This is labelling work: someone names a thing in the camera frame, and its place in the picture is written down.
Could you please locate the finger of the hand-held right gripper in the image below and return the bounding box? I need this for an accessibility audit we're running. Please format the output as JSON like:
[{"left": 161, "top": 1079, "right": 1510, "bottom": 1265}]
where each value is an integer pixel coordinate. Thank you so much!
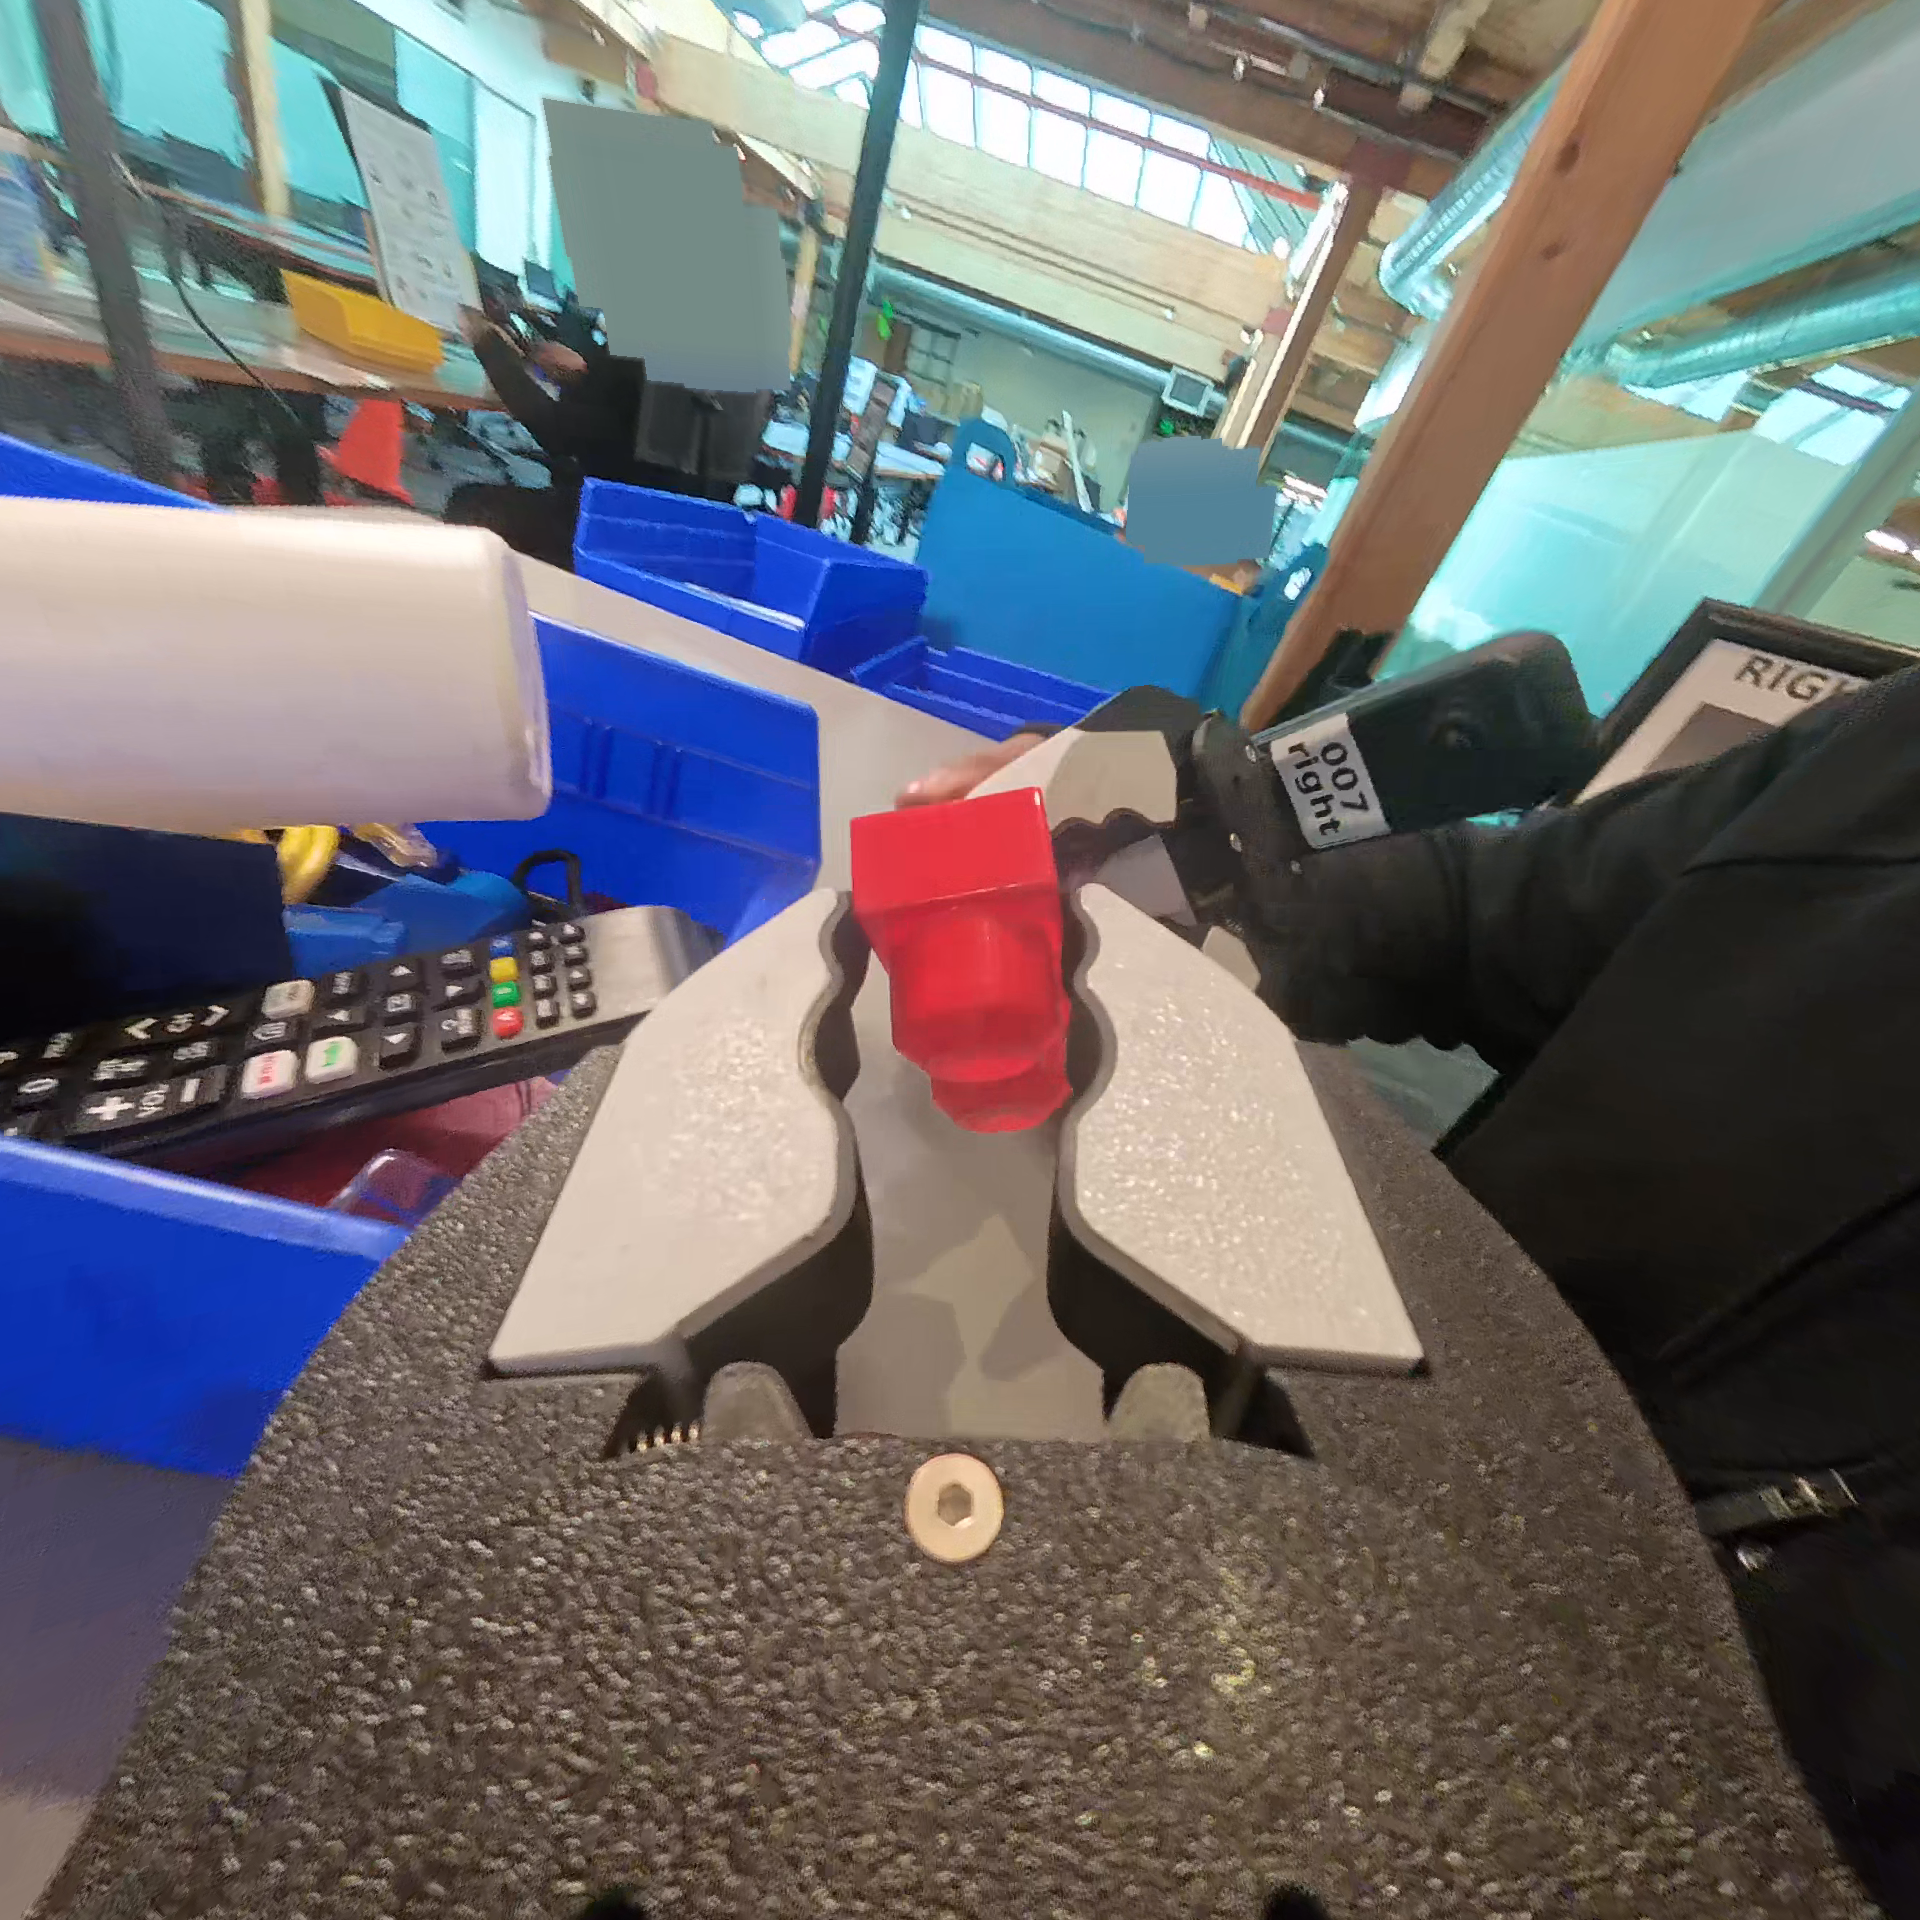
[
  {"left": 961, "top": 726, "right": 1197, "bottom": 844},
  {"left": 1104, "top": 836, "right": 1264, "bottom": 995}
]

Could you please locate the person's right hand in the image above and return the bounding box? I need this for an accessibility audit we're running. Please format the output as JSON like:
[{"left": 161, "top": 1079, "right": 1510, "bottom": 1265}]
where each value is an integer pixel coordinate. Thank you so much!
[{"left": 894, "top": 726, "right": 1054, "bottom": 806}]

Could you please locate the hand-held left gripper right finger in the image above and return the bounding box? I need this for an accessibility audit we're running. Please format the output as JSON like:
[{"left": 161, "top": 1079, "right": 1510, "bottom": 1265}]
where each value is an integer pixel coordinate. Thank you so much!
[{"left": 1046, "top": 882, "right": 1429, "bottom": 1424}]

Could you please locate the blue corrugated plastic tote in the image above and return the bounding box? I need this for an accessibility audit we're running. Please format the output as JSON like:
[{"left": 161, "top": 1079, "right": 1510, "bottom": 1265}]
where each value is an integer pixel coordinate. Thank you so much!
[{"left": 914, "top": 419, "right": 1331, "bottom": 718}]

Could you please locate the yellow tape roll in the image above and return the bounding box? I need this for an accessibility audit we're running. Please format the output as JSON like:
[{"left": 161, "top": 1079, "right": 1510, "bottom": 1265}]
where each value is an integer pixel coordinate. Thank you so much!
[{"left": 224, "top": 824, "right": 426, "bottom": 905}]

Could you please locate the white plastic cup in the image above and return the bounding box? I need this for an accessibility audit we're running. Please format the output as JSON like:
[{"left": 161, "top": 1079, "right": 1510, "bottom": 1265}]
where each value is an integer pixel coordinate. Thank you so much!
[{"left": 0, "top": 494, "right": 554, "bottom": 835}]

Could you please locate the red plastic piece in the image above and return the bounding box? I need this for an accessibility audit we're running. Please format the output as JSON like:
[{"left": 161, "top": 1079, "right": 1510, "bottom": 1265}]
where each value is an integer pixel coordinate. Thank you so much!
[{"left": 224, "top": 1079, "right": 559, "bottom": 1205}]

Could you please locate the person's black jacket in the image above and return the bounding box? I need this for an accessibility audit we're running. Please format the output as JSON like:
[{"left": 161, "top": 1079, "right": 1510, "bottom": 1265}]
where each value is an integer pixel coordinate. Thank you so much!
[{"left": 1436, "top": 659, "right": 1920, "bottom": 1920}]

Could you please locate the black strap bundle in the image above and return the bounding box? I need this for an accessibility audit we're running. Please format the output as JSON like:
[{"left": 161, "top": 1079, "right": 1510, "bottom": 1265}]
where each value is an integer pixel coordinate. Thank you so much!
[{"left": 1309, "top": 626, "right": 1399, "bottom": 711}]

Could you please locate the red toy building block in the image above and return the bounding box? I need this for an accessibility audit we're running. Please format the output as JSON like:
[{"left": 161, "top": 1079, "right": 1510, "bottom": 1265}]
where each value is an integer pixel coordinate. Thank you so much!
[{"left": 846, "top": 786, "right": 1084, "bottom": 1135}]

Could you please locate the white sign board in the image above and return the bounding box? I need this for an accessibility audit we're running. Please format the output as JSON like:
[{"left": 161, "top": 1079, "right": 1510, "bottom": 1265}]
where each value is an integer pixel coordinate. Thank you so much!
[{"left": 336, "top": 82, "right": 486, "bottom": 335}]

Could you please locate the yellow plastic bin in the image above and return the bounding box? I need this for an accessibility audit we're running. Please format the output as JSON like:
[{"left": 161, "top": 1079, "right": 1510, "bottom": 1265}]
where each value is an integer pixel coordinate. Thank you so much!
[{"left": 281, "top": 265, "right": 451, "bottom": 374}]

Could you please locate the orange traffic cone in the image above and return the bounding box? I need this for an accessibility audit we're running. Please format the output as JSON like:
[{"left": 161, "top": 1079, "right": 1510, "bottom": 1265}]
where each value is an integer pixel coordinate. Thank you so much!
[{"left": 316, "top": 396, "right": 417, "bottom": 509}]

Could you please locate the blue plastic part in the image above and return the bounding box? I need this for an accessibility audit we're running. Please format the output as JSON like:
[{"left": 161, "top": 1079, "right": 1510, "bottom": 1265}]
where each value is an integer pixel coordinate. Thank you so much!
[{"left": 281, "top": 862, "right": 531, "bottom": 981}]

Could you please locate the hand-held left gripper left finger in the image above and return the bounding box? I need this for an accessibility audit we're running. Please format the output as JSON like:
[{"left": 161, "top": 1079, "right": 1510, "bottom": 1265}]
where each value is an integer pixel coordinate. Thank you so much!
[{"left": 486, "top": 885, "right": 877, "bottom": 1421}]

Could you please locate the black remote control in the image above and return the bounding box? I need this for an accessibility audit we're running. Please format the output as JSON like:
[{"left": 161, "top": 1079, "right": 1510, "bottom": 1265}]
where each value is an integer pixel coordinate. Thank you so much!
[{"left": 0, "top": 904, "right": 724, "bottom": 1161}]

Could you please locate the red translucent cube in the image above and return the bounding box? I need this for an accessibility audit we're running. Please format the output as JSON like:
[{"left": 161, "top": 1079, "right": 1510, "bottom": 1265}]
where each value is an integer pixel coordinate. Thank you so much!
[{"left": 321, "top": 1146, "right": 461, "bottom": 1225}]

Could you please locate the wooden post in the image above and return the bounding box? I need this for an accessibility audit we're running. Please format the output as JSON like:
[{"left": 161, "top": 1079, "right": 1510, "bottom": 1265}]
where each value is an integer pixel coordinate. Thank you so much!
[{"left": 1241, "top": 0, "right": 1781, "bottom": 734}]

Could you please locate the black pole stand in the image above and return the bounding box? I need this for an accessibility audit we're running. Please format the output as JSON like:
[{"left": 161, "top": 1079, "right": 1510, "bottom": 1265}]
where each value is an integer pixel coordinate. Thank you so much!
[
  {"left": 29, "top": 0, "right": 186, "bottom": 492},
  {"left": 790, "top": 0, "right": 926, "bottom": 532}
]

